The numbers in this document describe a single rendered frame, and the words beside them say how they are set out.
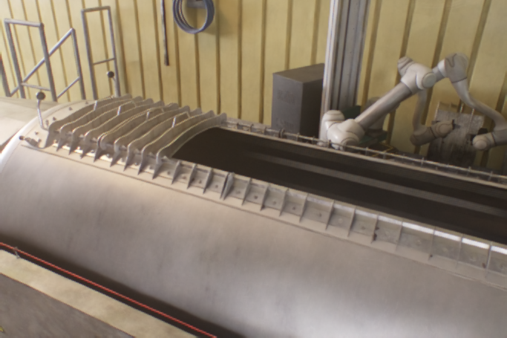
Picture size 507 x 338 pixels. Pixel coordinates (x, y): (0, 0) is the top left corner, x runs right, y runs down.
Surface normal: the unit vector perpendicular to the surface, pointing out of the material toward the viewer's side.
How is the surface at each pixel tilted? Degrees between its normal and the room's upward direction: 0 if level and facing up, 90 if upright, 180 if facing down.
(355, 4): 90
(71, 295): 0
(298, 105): 90
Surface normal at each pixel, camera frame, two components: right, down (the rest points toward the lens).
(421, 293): -0.32, -0.39
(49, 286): 0.01, -0.91
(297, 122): -0.79, 0.25
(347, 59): 0.62, 0.33
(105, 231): -0.40, -0.14
